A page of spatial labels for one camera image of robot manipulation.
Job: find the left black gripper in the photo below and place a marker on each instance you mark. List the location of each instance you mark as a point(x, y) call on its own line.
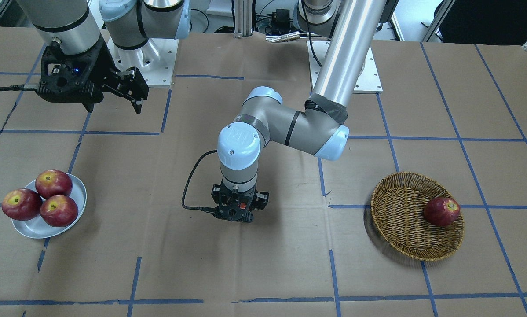
point(261, 199)

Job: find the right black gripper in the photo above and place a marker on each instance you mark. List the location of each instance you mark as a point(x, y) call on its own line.
point(106, 65)

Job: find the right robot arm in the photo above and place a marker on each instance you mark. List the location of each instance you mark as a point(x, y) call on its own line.
point(130, 23)

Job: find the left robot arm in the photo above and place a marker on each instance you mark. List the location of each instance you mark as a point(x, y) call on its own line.
point(319, 130)

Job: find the red apple plate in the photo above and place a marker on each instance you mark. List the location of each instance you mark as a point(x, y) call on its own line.
point(59, 211)
point(53, 182)
point(22, 204)

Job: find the red apple plate front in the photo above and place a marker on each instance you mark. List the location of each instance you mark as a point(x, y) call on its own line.
point(59, 211)

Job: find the light blue plate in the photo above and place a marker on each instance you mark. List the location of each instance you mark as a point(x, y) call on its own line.
point(36, 228)

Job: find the woven wicker basket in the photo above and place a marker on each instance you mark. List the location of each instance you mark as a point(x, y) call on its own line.
point(397, 216)

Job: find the dark red apple in basket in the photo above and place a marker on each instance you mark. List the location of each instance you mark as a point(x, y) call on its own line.
point(442, 211)

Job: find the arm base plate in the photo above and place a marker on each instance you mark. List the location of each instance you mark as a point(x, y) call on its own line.
point(364, 71)
point(155, 60)

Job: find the aluminium frame post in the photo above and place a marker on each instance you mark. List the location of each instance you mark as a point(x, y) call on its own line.
point(243, 18)

